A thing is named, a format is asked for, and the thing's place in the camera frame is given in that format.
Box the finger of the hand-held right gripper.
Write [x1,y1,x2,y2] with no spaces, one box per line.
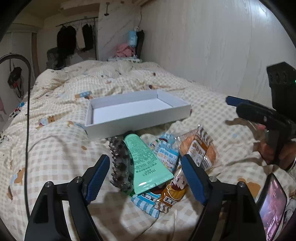
[226,95,274,112]
[236,103,287,131]

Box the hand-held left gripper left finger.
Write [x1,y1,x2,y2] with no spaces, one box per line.
[24,154,110,241]

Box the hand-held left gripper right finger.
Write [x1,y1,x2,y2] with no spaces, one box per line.
[181,154,264,241]

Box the brown cartoon face snack packet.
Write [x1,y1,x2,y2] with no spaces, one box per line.
[159,167,189,214]

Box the dark hair claw clip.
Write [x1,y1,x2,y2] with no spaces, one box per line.
[107,137,134,192]

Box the orange bread packet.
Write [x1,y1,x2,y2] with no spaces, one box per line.
[176,124,220,171]

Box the blue cartoon snack packet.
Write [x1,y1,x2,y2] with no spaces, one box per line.
[155,148,180,173]
[148,133,176,151]

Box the green hand cream tube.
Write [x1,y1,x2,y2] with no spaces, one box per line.
[123,134,174,195]

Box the white cardboard box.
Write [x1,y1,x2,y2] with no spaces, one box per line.
[84,90,191,141]

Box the person's right hand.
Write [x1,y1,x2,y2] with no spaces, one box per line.
[257,124,296,171]

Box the checked printed blanket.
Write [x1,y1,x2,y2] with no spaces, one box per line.
[0,59,296,241]

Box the blue white striped snack packet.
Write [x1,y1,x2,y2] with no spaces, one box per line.
[132,191,162,218]

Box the smartphone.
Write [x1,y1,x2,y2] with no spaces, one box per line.
[255,173,288,241]

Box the white patterned cloth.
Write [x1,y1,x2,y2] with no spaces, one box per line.
[107,56,142,63]

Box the light blue tissue pack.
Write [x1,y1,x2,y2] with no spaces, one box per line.
[128,30,139,48]

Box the pink clothing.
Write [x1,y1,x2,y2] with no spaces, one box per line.
[115,43,137,58]

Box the black hanging bag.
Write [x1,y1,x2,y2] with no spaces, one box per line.
[7,67,23,96]

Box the black hanging garment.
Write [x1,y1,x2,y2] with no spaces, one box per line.
[57,25,77,67]
[81,23,94,52]

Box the thick black cable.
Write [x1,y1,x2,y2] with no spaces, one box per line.
[0,54,31,223]

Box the clothes rail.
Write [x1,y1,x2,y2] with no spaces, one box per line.
[56,17,99,28]

